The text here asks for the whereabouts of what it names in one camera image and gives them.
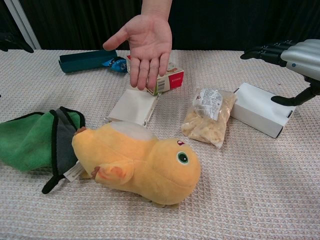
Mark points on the robot right hand black silver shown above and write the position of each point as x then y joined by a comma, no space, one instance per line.
302,57

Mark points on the robot left hand black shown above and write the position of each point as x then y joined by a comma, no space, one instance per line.
12,41

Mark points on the person's bare hand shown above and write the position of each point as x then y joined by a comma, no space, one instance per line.
147,45

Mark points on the clear bag of beige snacks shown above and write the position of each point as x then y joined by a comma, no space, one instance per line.
207,117

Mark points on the person's bare forearm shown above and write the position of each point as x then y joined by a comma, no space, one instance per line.
156,7

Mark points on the blue foil wrapper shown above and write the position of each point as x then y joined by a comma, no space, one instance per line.
117,64

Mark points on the red white green carton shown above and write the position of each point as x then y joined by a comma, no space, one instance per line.
172,80

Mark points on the flat white box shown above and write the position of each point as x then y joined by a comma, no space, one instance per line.
133,105

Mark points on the long teal box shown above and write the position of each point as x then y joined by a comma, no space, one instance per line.
85,61

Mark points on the white cardboard box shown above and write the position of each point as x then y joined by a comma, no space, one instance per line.
255,110

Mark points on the green grey cloth black trim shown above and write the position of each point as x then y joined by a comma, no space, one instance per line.
27,142

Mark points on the yellow plush duck toy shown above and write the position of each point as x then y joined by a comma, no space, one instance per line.
140,160

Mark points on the beige woven tablecloth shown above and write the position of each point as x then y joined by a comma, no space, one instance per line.
250,187

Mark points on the white metal frame post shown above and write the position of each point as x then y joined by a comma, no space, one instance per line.
23,25

